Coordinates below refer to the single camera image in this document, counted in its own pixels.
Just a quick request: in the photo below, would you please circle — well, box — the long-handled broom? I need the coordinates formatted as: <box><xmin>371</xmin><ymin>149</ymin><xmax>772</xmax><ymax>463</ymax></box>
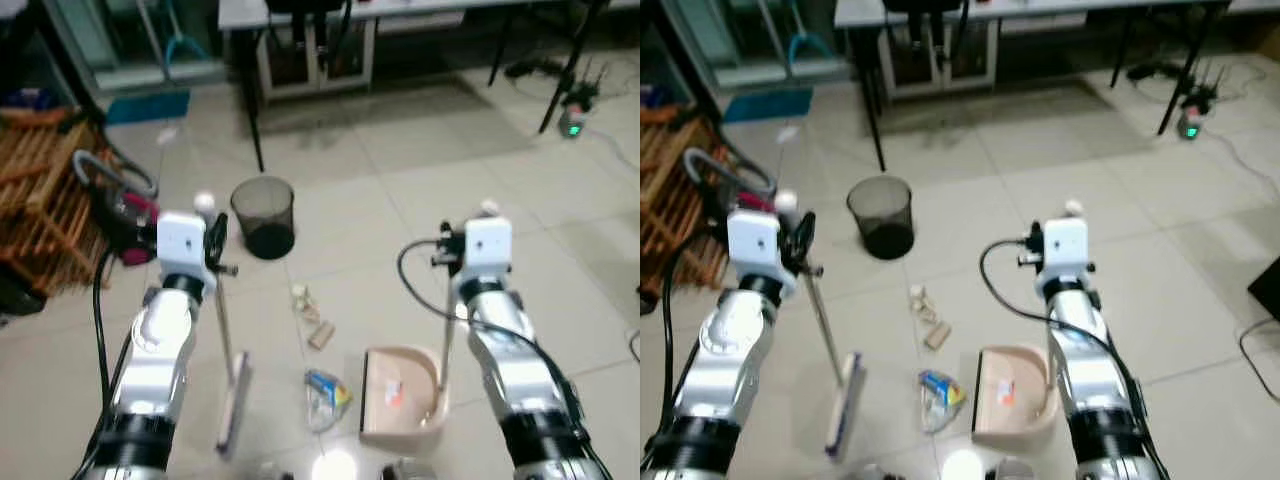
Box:
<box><xmin>192</xmin><ymin>192</ymin><xmax>254</xmax><ymax>461</ymax></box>
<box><xmin>774</xmin><ymin>190</ymin><xmax>867</xmax><ymax>461</ymax></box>

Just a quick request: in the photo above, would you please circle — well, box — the beige long-handled dustpan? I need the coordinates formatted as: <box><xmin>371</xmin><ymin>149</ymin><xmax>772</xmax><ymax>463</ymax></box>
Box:
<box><xmin>971</xmin><ymin>200</ymin><xmax>1086</xmax><ymax>449</ymax></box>
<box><xmin>357</xmin><ymin>200</ymin><xmax>502</xmax><ymax>449</ymax></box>

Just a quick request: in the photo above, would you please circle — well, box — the blue floor mat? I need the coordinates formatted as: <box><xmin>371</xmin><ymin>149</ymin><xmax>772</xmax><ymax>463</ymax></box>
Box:
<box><xmin>722</xmin><ymin>88</ymin><xmax>814</xmax><ymax>126</ymax></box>
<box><xmin>105</xmin><ymin>90</ymin><xmax>191</xmax><ymax>126</ymax></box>

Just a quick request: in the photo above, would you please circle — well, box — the black mesh wastebasket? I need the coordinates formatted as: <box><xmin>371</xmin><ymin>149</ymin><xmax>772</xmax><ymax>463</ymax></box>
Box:
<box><xmin>846</xmin><ymin>176</ymin><xmax>914</xmax><ymax>261</ymax></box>
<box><xmin>230</xmin><ymin>176</ymin><xmax>297</xmax><ymax>261</ymax></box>

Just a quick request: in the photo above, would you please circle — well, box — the red black vacuum cleaner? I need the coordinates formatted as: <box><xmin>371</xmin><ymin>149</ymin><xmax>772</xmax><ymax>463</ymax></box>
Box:
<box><xmin>683</xmin><ymin>147</ymin><xmax>779</xmax><ymax>271</ymax></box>
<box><xmin>72</xmin><ymin>150</ymin><xmax>161</xmax><ymax>266</ymax></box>

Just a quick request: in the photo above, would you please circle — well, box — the wooden slatted rack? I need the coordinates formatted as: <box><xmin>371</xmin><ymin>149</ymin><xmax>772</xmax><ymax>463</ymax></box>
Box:
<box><xmin>0</xmin><ymin>105</ymin><xmax>111</xmax><ymax>291</ymax></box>
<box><xmin>640</xmin><ymin>105</ymin><xmax>731</xmax><ymax>291</ymax></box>

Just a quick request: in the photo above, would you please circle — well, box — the blue yellow plastic wrapper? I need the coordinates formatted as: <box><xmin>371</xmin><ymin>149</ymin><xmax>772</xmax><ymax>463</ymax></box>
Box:
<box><xmin>303</xmin><ymin>368</ymin><xmax>353</xmax><ymax>433</ymax></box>
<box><xmin>918</xmin><ymin>368</ymin><xmax>969</xmax><ymax>433</ymax></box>

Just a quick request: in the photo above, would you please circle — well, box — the black router with antennas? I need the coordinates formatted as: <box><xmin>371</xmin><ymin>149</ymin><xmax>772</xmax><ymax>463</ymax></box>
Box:
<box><xmin>1190</xmin><ymin>60</ymin><xmax>1226</xmax><ymax>111</ymax></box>
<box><xmin>570</xmin><ymin>60</ymin><xmax>606</xmax><ymax>111</ymax></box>

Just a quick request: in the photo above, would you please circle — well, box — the white low cabinet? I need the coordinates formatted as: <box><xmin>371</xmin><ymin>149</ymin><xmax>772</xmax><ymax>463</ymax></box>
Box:
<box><xmin>880</xmin><ymin>18</ymin><xmax>999</xmax><ymax>101</ymax></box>
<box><xmin>258</xmin><ymin>18</ymin><xmax>376</xmax><ymax>101</ymax></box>

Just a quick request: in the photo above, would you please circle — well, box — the aluminium glass door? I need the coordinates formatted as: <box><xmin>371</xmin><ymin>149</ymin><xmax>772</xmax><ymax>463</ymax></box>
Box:
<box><xmin>40</xmin><ymin>0</ymin><xmax>229</xmax><ymax>96</ymax></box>
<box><xmin>660</xmin><ymin>0</ymin><xmax>846</xmax><ymax>96</ymax></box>

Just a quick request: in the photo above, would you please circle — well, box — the grey table with black legs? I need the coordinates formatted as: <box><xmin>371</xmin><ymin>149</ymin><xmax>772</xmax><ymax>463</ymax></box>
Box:
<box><xmin>835</xmin><ymin>0</ymin><xmax>1280</xmax><ymax>173</ymax></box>
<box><xmin>218</xmin><ymin>0</ymin><xmax>641</xmax><ymax>173</ymax></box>

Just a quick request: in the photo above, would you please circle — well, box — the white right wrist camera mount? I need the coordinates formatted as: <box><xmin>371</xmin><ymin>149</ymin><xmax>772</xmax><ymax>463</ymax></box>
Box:
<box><xmin>1043</xmin><ymin>217</ymin><xmax>1089</xmax><ymax>281</ymax></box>
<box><xmin>461</xmin><ymin>217</ymin><xmax>514</xmax><ymax>283</ymax></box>

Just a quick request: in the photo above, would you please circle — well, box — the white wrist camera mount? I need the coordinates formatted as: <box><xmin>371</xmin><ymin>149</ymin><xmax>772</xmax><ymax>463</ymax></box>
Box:
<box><xmin>156</xmin><ymin>211</ymin><xmax>209</xmax><ymax>293</ymax></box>
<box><xmin>1043</xmin><ymin>217</ymin><xmax>1089</xmax><ymax>281</ymax></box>
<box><xmin>461</xmin><ymin>217</ymin><xmax>514</xmax><ymax>283</ymax></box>
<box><xmin>727</xmin><ymin>208</ymin><xmax>783</xmax><ymax>293</ymax></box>

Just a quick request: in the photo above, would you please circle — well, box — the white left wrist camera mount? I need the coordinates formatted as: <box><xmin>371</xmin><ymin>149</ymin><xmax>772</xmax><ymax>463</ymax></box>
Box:
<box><xmin>727</xmin><ymin>208</ymin><xmax>783</xmax><ymax>293</ymax></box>
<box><xmin>156</xmin><ymin>211</ymin><xmax>209</xmax><ymax>293</ymax></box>

